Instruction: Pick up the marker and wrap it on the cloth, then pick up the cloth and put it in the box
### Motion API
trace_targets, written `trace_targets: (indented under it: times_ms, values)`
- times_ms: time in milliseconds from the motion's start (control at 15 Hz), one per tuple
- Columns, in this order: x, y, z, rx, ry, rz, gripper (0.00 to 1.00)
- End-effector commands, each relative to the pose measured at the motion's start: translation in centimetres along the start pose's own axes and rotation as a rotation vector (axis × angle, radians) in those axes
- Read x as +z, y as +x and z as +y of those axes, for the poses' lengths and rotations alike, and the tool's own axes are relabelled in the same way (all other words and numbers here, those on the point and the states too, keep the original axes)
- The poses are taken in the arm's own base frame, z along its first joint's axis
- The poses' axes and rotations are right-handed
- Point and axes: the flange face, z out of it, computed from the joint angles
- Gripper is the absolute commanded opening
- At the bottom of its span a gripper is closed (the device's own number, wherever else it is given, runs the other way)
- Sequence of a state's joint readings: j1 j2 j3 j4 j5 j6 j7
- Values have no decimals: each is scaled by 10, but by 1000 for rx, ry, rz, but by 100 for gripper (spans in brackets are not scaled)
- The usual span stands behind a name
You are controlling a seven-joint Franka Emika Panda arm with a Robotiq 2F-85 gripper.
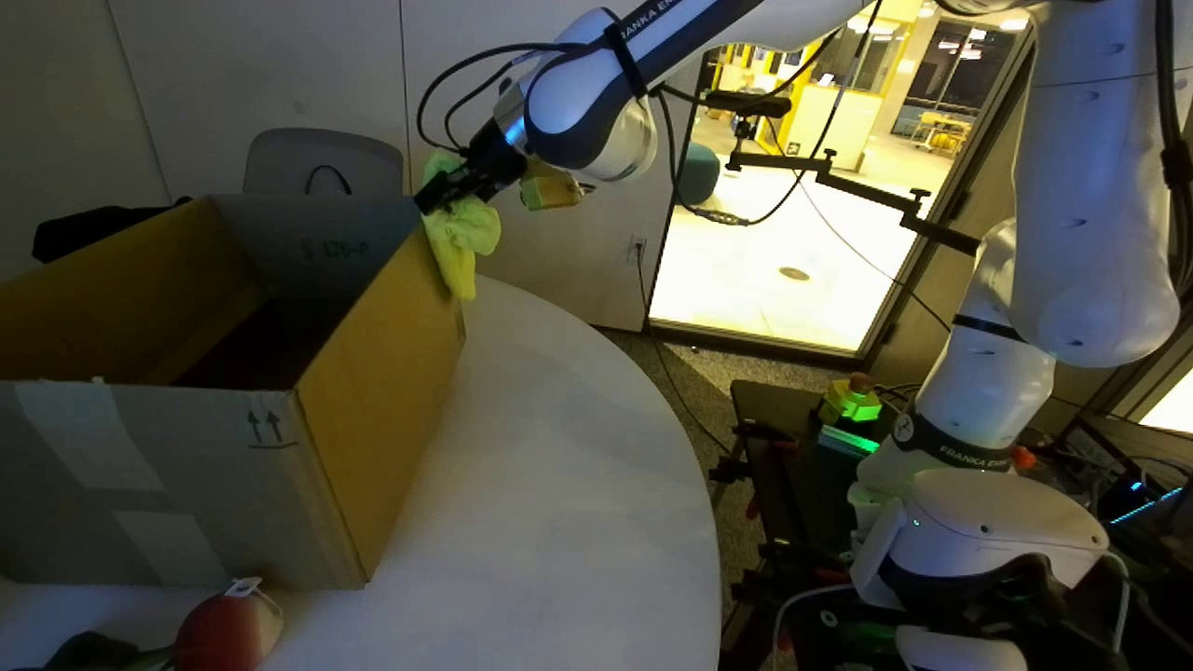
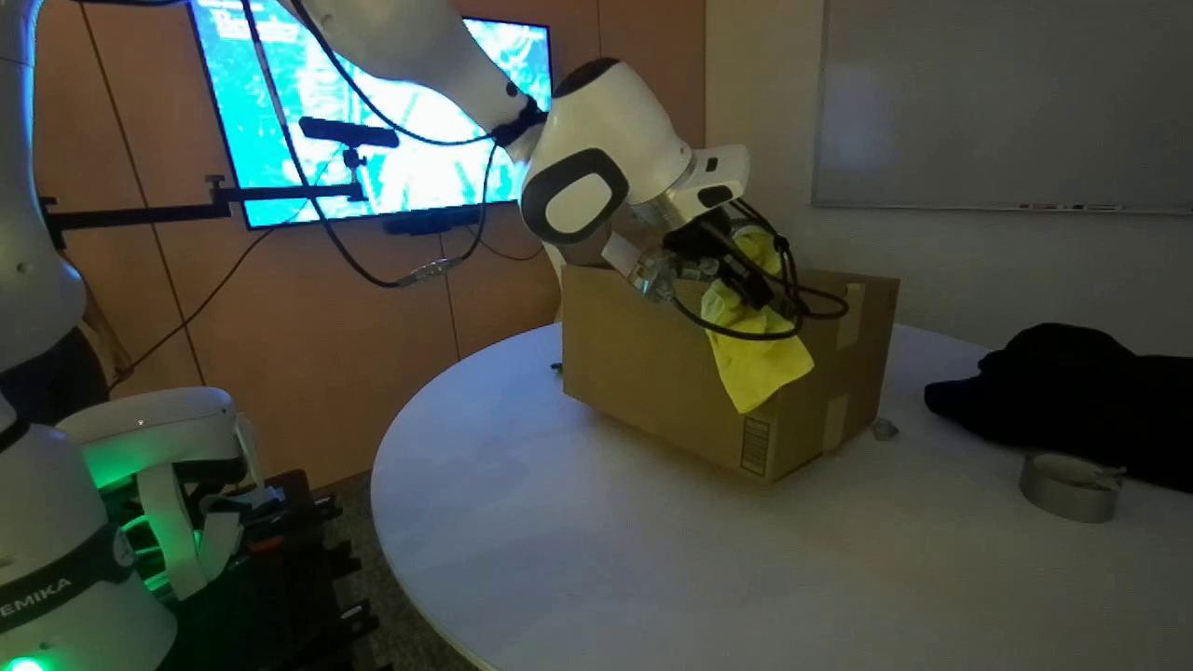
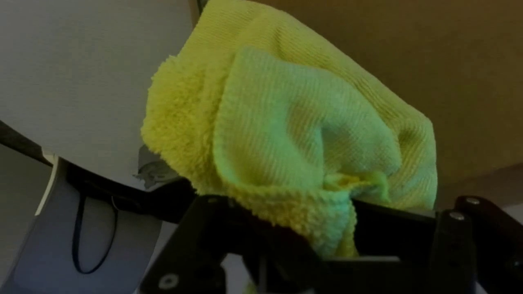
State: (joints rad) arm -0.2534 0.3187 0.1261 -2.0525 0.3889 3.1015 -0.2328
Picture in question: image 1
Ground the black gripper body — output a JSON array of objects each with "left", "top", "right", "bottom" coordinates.
[{"left": 457, "top": 121, "right": 534, "bottom": 199}]

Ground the yellow cloth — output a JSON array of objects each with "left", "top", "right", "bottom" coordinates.
[{"left": 418, "top": 148, "right": 507, "bottom": 305}]

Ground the open cardboard box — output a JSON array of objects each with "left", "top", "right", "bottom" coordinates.
[{"left": 0, "top": 192, "right": 468, "bottom": 597}]

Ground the gray chair back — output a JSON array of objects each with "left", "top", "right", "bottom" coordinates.
[{"left": 239, "top": 126, "right": 409, "bottom": 200}]

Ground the teal round stool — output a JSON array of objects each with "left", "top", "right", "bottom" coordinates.
[{"left": 674, "top": 137, "right": 727, "bottom": 208}]

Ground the black jacket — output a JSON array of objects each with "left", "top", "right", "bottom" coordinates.
[{"left": 29, "top": 193, "right": 199, "bottom": 269}]

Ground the green lit control device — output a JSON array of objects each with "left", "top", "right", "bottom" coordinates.
[{"left": 814, "top": 383, "right": 887, "bottom": 460}]

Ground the red round toy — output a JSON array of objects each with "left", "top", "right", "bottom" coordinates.
[{"left": 170, "top": 593, "right": 288, "bottom": 671}]

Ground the dark green object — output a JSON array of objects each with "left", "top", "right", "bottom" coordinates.
[{"left": 41, "top": 631, "right": 180, "bottom": 671}]

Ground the black stereo camera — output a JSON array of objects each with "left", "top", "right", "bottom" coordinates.
[{"left": 701, "top": 86, "right": 798, "bottom": 123}]

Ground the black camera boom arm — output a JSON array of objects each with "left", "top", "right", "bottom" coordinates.
[{"left": 724, "top": 115, "right": 983, "bottom": 257}]

